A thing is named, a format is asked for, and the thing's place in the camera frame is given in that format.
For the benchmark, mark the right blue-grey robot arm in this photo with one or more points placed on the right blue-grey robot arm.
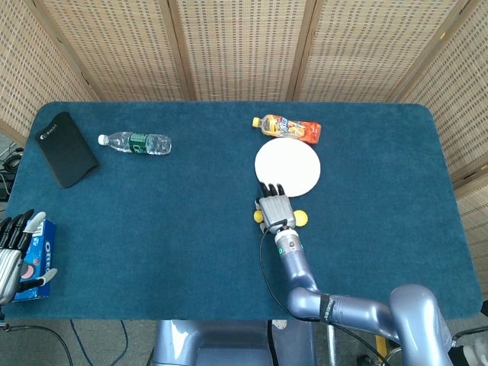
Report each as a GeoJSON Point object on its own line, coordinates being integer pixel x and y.
{"type": "Point", "coordinates": [297, 267]}

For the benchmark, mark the blue-grey robot torso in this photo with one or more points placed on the blue-grey robot torso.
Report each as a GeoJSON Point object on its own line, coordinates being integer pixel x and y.
{"type": "Point", "coordinates": [213, 343]}

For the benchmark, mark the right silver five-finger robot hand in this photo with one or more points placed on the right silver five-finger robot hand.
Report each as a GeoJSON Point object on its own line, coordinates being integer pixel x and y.
{"type": "Point", "coordinates": [276, 209]}

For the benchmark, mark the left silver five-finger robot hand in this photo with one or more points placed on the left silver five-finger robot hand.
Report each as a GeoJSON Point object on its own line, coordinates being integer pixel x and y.
{"type": "Point", "coordinates": [9, 267]}

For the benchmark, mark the black soft pouch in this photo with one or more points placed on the black soft pouch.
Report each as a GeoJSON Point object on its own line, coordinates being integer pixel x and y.
{"type": "Point", "coordinates": [66, 150]}

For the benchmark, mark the clear green-label water bottle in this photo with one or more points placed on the clear green-label water bottle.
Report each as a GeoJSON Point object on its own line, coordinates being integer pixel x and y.
{"type": "Point", "coordinates": [137, 143]}

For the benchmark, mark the white round plate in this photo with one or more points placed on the white round plate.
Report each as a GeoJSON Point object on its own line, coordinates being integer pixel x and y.
{"type": "Point", "coordinates": [287, 164]}

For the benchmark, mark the blue plush tablecloth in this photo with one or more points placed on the blue plush tablecloth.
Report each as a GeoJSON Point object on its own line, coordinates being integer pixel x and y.
{"type": "Point", "coordinates": [171, 228]}

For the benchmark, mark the blue Oreo cookie box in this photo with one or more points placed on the blue Oreo cookie box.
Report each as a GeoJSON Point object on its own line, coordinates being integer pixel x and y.
{"type": "Point", "coordinates": [42, 251]}

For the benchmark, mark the orange drink bottle yellow cap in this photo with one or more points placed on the orange drink bottle yellow cap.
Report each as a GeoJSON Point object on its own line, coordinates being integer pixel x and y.
{"type": "Point", "coordinates": [286, 129]}

